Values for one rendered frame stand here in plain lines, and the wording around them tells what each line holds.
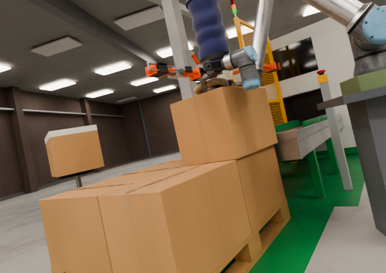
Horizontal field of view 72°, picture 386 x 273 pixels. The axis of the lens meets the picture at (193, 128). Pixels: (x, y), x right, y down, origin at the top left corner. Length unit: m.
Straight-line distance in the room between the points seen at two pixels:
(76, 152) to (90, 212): 1.28
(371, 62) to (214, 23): 0.92
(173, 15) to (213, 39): 1.79
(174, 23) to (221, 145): 2.29
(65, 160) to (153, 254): 1.63
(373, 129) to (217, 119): 0.75
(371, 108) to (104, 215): 1.33
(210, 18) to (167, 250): 1.39
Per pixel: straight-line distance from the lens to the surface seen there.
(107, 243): 1.33
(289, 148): 2.04
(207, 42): 1.80
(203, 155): 1.56
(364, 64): 1.61
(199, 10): 1.89
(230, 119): 1.45
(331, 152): 3.23
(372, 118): 1.51
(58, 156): 2.57
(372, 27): 1.43
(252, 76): 1.42
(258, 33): 1.60
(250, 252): 1.53
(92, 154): 2.61
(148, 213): 1.06
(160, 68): 1.32
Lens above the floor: 0.71
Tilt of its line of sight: 2 degrees up
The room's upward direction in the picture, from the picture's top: 12 degrees counter-clockwise
